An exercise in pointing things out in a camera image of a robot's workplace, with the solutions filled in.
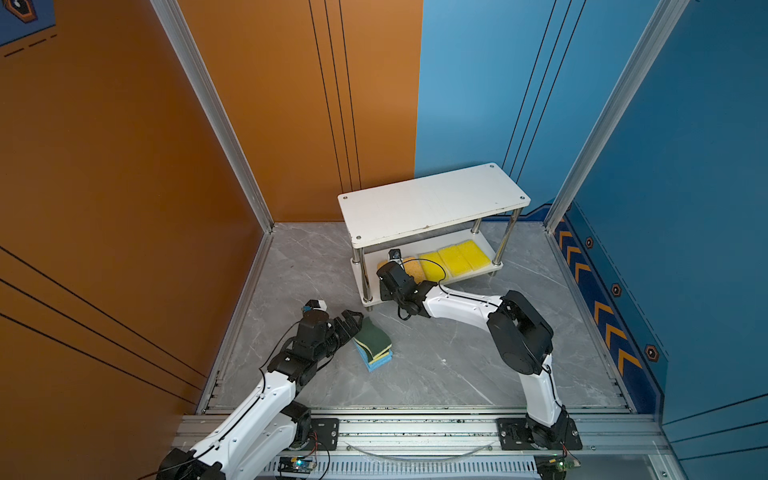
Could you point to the white two-tier metal shelf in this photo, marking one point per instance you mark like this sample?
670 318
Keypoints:
423 215

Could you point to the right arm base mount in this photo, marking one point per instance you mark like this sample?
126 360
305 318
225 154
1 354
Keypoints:
526 434

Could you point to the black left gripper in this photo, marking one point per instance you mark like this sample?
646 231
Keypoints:
346 335

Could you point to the blue sponge bottom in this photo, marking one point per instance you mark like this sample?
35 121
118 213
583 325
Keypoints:
374 363

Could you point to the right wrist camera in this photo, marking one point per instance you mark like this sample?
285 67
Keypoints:
395 255

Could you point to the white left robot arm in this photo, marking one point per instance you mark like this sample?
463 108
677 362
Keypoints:
270 419

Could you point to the aluminium corner post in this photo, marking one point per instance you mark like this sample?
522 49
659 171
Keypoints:
174 24
652 40

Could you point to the green circuit board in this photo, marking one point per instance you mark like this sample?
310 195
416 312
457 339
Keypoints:
553 468
296 466

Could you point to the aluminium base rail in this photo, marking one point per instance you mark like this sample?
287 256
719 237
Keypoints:
464 444

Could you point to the yellow sponge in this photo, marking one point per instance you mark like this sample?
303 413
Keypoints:
455 261
433 266
474 255

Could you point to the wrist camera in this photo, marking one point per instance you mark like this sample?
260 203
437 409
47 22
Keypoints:
395 255
314 307

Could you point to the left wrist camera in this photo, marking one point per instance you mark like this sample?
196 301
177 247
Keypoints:
314 307

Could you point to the left green circuit board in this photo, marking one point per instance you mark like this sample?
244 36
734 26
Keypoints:
296 466

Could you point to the right green circuit board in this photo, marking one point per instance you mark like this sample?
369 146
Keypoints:
553 468

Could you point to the left aluminium corner post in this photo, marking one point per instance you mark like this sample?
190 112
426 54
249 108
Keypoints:
174 24

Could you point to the right aluminium corner post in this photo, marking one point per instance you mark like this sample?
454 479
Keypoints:
652 40

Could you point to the green scrub sponge top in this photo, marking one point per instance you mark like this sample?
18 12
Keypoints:
373 341

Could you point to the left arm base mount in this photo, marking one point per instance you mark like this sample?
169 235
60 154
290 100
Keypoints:
322 430

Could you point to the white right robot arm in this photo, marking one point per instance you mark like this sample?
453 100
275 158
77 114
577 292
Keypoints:
522 337

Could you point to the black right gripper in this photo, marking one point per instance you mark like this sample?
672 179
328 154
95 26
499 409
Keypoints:
383 291

